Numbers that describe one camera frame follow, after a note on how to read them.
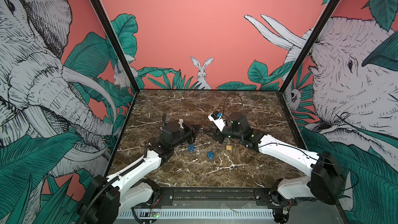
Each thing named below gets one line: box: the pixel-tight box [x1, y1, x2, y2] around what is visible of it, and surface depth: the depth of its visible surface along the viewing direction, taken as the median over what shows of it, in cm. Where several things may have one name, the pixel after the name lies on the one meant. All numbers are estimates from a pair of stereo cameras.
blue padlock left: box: [188, 144, 195, 152], surface depth 92 cm
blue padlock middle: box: [207, 151, 215, 160], surface depth 90 cm
